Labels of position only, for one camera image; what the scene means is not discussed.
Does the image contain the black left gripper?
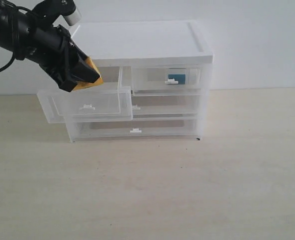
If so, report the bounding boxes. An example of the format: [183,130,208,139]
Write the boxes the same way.
[24,24,100,93]

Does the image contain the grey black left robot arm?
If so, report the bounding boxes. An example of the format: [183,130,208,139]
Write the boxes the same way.
[0,0,103,93]

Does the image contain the clear bottom wide drawer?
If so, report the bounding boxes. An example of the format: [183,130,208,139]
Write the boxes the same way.
[66,117,203,142]

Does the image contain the clear middle wide drawer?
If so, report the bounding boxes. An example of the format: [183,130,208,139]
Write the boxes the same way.
[131,95,202,115]

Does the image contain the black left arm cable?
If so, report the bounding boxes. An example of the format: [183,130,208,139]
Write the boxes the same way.
[0,0,38,76]

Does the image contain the clear wide drawer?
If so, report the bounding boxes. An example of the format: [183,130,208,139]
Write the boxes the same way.
[66,117,203,142]
[131,95,202,115]

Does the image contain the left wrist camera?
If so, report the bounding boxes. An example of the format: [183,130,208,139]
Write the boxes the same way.
[32,0,83,26]

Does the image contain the white plastic drawer cabinet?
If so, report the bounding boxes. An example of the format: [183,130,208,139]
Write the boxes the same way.
[47,19,215,144]

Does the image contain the yellow cheese block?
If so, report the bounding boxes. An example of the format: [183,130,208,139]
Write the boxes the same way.
[72,57,104,91]

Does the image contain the white bottle teal label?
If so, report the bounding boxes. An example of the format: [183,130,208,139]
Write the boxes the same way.
[165,68,199,85]

